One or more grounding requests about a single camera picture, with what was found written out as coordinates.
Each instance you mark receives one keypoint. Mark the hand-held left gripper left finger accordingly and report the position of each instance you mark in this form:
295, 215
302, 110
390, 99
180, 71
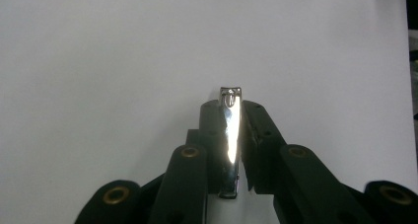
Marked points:
187, 181

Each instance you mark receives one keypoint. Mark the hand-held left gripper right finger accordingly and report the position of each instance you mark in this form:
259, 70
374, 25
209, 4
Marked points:
305, 184

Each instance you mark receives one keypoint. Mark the silver nail clipper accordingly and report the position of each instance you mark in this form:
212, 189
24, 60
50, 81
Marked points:
231, 132

